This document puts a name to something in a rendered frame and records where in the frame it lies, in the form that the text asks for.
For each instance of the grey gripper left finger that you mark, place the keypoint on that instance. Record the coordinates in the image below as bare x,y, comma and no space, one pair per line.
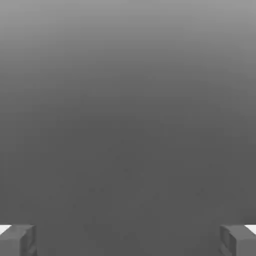
14,242

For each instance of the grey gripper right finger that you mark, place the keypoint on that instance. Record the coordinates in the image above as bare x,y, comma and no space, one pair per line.
242,242

